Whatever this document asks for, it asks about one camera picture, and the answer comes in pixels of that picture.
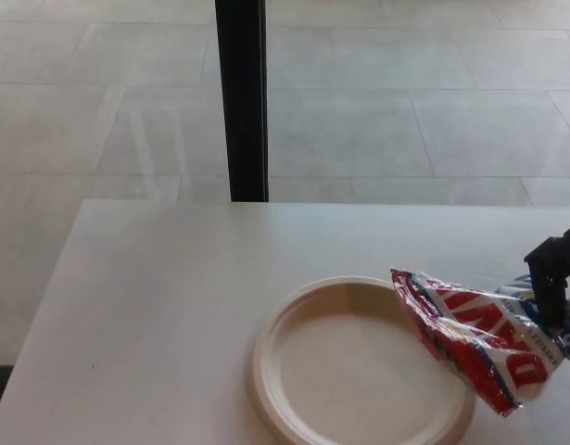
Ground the black vertical window post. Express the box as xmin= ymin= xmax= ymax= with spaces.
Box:
xmin=214 ymin=0 xmax=271 ymax=203

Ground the red white sunflower seed bag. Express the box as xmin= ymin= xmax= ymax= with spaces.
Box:
xmin=388 ymin=266 xmax=570 ymax=421

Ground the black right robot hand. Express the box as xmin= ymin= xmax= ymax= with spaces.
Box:
xmin=524 ymin=223 xmax=570 ymax=326

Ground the beige round paper plate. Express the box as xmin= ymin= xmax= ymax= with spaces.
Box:
xmin=250 ymin=276 xmax=476 ymax=445

